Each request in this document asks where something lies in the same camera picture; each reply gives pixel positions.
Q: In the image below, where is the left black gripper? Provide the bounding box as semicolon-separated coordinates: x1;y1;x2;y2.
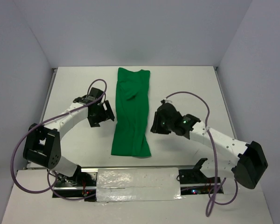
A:
88;100;115;128

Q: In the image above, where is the green t shirt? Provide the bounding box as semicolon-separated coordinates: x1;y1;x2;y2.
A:
111;68;151;158

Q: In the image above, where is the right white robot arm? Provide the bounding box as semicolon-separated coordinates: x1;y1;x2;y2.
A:
151;100;268;189

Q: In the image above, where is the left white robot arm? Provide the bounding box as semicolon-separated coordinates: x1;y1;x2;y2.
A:
23;87;115;186

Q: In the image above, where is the silver tape patch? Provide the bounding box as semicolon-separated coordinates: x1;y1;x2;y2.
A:
96;168;182;202

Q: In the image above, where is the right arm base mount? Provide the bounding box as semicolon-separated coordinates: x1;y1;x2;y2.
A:
176;158;215;196

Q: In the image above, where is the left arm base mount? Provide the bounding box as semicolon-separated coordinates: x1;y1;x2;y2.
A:
49;169;97;202

